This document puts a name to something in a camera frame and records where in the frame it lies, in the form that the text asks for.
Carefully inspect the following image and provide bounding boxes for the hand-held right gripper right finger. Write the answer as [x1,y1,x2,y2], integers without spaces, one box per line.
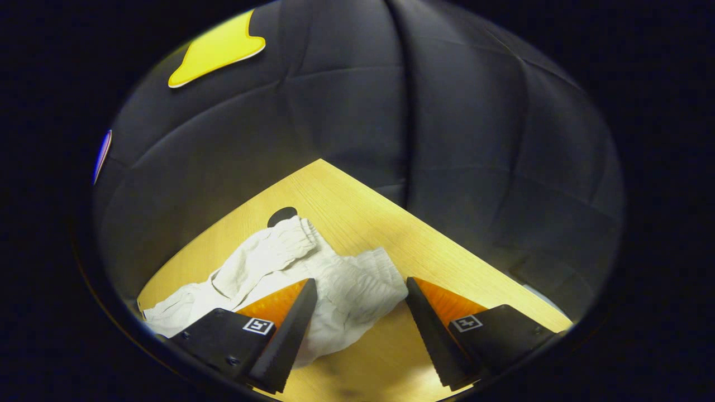
[404,276,560,392]

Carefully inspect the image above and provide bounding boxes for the black backdrop cloth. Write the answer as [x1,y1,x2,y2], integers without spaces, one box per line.
[92,0,625,336]

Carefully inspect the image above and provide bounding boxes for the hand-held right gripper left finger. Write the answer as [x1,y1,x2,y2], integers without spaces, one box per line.
[170,277,318,395]

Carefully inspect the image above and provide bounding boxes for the white jeans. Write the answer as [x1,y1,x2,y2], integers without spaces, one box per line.
[142,215,409,369]

